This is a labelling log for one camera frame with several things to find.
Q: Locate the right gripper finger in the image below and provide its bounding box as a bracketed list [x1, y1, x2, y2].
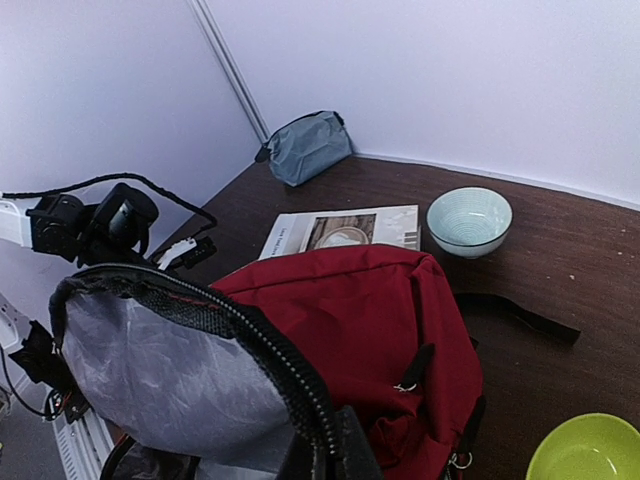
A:
[311, 406, 384, 480]

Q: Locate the front aluminium rail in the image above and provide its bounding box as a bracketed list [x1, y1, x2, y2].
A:
[52, 408, 123, 480]

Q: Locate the lime green bowl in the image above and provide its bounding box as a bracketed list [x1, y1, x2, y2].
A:
[526, 413, 639, 479]

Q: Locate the red backpack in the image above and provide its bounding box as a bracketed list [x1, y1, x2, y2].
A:
[49, 245, 580, 479]

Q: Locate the left aluminium frame post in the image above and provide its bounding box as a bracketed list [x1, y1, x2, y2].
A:
[188, 0, 270, 143]

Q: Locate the white coffee cover book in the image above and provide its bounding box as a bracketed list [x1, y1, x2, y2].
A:
[259, 205, 421, 260]

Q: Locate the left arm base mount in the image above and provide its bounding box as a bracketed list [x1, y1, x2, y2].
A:
[1, 320, 89, 425]

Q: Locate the grey pouch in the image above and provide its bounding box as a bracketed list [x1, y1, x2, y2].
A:
[254, 110, 353, 187]

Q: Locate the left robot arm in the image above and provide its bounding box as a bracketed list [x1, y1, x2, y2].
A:
[1, 173, 217, 270]

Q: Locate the light blue ceramic bowl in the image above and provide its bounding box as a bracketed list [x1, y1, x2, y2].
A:
[426, 187, 513, 259]

